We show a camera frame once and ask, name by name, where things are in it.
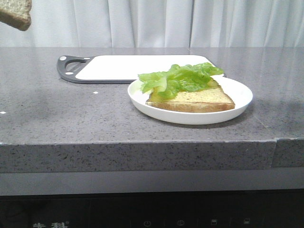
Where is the green lettuce leaf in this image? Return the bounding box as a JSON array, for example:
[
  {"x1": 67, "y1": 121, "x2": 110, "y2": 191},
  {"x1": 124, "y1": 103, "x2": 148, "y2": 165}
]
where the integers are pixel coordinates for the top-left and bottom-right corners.
[{"x1": 138, "y1": 62, "x2": 224, "y2": 102}]

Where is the bread slice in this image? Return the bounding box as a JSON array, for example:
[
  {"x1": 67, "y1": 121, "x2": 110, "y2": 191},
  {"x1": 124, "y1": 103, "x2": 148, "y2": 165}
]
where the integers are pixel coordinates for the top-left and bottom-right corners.
[
  {"x1": 0, "y1": 0, "x2": 32, "y2": 31},
  {"x1": 146, "y1": 79, "x2": 236, "y2": 113}
]

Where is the white cutting board grey rim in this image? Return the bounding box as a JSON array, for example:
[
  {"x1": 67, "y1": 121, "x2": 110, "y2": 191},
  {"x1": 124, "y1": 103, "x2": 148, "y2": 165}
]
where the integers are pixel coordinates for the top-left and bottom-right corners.
[{"x1": 57, "y1": 55, "x2": 212, "y2": 84}]

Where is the white round plate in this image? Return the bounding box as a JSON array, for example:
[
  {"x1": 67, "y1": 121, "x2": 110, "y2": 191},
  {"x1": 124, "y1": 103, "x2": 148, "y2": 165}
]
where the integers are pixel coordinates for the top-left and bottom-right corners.
[{"x1": 127, "y1": 76, "x2": 253, "y2": 125}]

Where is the grey-white curtain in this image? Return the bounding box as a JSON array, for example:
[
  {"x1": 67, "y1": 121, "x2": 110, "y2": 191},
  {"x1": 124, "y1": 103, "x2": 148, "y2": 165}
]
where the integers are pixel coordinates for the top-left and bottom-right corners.
[{"x1": 0, "y1": 0, "x2": 304, "y2": 48}]

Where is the black appliance control panel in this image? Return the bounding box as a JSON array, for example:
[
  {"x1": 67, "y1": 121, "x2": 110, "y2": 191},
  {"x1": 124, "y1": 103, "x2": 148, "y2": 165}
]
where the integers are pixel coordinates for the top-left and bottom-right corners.
[{"x1": 0, "y1": 190, "x2": 304, "y2": 228}]

